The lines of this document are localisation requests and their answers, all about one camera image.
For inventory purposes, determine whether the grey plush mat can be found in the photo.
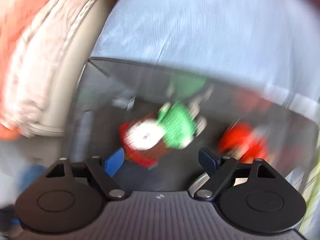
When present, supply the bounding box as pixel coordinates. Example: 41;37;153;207
91;0;319;100

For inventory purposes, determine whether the orange and beige blanket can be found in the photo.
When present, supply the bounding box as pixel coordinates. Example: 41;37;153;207
0;0;106;140

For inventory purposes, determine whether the red hooded figurine keychain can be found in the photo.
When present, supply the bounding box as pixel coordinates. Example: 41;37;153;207
218;122;269;163

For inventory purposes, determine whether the crochet doll green sweater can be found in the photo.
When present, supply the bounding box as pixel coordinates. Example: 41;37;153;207
119;99;207;167

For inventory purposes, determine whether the smoky transparent storage bin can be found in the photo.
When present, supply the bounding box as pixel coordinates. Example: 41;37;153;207
62;57;318;191

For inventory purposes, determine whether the green lid with clear window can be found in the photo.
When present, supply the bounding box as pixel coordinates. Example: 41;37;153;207
299;163;319;239

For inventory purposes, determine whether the round beige compact mirror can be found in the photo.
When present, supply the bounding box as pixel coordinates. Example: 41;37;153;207
188;172;210;197

